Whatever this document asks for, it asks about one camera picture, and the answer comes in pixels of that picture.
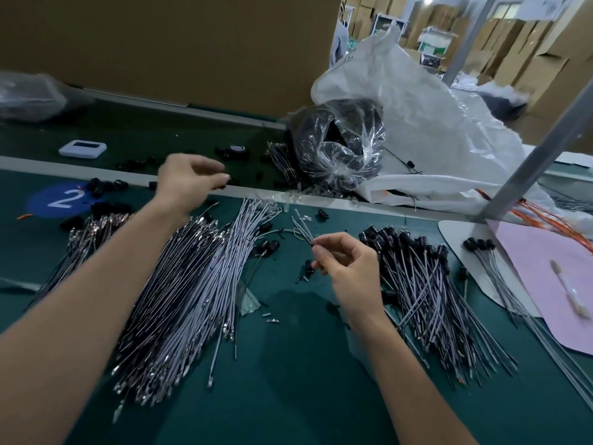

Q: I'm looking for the person's left hand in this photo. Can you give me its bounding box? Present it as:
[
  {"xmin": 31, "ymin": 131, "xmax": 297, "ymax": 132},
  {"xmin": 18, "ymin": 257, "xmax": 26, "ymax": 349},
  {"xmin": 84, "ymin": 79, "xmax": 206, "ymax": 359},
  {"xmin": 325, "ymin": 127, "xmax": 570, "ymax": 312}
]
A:
[{"xmin": 148, "ymin": 153, "xmax": 231, "ymax": 219}]

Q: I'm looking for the person's right hand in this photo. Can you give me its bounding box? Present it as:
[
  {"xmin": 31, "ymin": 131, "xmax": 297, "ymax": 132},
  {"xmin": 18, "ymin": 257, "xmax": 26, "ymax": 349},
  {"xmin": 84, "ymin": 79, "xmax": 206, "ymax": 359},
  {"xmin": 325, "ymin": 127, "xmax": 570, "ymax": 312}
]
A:
[{"xmin": 310, "ymin": 231, "xmax": 384, "ymax": 328}]

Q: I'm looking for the pile of wires with black caps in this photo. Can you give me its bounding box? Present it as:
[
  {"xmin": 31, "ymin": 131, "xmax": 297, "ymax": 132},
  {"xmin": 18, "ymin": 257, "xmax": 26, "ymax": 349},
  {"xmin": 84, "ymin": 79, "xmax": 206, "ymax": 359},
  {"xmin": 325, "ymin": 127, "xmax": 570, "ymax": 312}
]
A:
[{"xmin": 360, "ymin": 225, "xmax": 520, "ymax": 386}]

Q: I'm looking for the pile of grey wires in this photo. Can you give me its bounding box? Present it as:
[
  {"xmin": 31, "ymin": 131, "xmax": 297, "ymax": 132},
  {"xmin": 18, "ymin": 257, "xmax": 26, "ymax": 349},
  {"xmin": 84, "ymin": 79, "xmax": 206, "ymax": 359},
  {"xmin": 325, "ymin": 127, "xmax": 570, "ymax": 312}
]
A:
[{"xmin": 28, "ymin": 197, "xmax": 282, "ymax": 423}]

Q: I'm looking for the small bundle of capped wires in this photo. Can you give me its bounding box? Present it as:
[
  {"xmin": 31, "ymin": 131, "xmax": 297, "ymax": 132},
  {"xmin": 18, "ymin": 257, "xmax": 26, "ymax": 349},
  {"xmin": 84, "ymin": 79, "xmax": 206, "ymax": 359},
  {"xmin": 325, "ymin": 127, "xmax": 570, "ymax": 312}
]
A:
[{"xmin": 462, "ymin": 237, "xmax": 593, "ymax": 409}]

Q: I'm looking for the person's left forearm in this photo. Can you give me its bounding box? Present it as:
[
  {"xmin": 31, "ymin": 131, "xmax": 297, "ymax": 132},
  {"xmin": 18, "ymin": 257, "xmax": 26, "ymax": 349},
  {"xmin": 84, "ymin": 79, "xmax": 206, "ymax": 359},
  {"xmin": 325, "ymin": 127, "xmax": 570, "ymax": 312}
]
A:
[{"xmin": 0, "ymin": 201, "xmax": 187, "ymax": 445}]

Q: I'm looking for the person's right forearm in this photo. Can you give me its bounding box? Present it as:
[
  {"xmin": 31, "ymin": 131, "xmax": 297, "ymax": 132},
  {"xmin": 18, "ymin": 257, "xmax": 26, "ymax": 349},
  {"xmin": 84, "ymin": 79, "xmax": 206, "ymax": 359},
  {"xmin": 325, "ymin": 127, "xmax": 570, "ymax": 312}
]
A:
[{"xmin": 350, "ymin": 310, "xmax": 478, "ymax": 445}]

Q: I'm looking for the small clear plastic piece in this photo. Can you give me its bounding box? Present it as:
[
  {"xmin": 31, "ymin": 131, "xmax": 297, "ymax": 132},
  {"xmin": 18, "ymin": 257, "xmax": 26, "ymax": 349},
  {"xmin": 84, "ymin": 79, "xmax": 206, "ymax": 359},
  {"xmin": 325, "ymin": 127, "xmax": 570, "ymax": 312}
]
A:
[{"xmin": 239, "ymin": 288, "xmax": 263, "ymax": 317}]

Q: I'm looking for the small white timer device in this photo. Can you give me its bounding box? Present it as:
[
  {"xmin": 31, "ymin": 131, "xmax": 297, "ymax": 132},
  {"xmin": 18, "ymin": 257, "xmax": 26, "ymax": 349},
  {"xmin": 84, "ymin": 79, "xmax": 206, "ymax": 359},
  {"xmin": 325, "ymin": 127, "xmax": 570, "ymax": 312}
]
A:
[{"xmin": 59, "ymin": 140, "xmax": 107, "ymax": 159}]

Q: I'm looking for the blue round number sticker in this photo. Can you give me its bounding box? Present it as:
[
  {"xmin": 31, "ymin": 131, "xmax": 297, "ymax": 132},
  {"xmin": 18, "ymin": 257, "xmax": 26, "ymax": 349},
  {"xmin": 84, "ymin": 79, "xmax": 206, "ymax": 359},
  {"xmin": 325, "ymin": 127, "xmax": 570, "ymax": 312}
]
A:
[{"xmin": 26, "ymin": 181, "xmax": 96, "ymax": 219}]

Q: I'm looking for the clear bag with black contents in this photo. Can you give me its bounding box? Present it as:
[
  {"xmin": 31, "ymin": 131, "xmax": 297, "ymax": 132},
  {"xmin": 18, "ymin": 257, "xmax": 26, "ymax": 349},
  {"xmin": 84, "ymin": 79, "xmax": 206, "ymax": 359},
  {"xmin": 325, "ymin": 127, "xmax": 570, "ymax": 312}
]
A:
[{"xmin": 289, "ymin": 97, "xmax": 385, "ymax": 193}]

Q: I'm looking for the brown cardboard panel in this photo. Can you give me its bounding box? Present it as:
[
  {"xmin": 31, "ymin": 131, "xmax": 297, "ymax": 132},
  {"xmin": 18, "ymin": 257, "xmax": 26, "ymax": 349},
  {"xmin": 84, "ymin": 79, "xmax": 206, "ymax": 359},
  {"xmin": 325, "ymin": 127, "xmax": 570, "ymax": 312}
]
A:
[{"xmin": 0, "ymin": 0, "xmax": 344, "ymax": 119}]

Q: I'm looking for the crumpled clear plastic bag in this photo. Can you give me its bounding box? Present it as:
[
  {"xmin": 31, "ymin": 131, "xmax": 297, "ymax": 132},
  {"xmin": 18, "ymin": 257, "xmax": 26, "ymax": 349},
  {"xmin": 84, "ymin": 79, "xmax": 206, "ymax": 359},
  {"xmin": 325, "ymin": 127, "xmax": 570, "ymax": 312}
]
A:
[{"xmin": 0, "ymin": 71, "xmax": 94, "ymax": 123}]

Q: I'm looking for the large white plastic sack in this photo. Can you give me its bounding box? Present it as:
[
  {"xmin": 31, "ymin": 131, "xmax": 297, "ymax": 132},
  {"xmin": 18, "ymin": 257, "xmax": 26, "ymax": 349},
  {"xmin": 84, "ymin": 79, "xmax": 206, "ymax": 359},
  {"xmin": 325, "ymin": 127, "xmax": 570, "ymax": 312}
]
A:
[{"xmin": 310, "ymin": 27, "xmax": 593, "ymax": 219}]

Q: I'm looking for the pink paper sheet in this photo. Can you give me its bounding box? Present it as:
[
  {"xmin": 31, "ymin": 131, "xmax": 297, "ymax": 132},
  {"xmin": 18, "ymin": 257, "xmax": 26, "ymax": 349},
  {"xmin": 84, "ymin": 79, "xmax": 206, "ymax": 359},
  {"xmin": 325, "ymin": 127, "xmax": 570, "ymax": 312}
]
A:
[{"xmin": 486, "ymin": 220, "xmax": 593, "ymax": 356}]

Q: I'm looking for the clear plastic strip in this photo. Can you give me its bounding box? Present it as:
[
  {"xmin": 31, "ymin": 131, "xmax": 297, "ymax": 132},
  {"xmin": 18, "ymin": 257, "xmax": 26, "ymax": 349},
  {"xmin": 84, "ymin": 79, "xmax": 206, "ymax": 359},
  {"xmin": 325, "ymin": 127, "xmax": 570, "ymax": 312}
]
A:
[{"xmin": 0, "ymin": 277, "xmax": 43, "ymax": 295}]

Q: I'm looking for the white pen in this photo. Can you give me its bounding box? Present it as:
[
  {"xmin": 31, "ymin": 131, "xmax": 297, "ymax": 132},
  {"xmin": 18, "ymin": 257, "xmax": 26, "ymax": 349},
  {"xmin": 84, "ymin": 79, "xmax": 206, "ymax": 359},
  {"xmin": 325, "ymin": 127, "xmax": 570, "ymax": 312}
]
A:
[{"xmin": 551, "ymin": 260, "xmax": 592, "ymax": 321}]

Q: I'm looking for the stack of cardboard boxes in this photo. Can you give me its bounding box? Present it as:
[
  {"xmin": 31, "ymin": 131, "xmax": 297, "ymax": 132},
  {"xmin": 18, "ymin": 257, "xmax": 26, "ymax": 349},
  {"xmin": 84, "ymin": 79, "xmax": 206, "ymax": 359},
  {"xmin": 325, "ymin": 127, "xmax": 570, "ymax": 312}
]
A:
[{"xmin": 463, "ymin": 0, "xmax": 593, "ymax": 145}]

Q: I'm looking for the bundle of orange wires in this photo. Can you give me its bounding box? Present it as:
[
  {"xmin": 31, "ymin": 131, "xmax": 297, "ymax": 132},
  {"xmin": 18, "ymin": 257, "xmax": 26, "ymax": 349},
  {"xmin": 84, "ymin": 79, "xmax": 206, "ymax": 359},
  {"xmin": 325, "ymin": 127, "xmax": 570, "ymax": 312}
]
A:
[{"xmin": 477, "ymin": 188, "xmax": 593, "ymax": 242}]

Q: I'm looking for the grey metal frame post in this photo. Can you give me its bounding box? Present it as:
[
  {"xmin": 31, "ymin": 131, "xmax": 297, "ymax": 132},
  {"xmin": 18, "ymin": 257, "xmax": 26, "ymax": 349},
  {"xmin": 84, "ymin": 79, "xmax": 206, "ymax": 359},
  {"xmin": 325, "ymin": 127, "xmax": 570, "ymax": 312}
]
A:
[
  {"xmin": 442, "ymin": 0, "xmax": 500, "ymax": 86},
  {"xmin": 474, "ymin": 78, "xmax": 593, "ymax": 223}
]

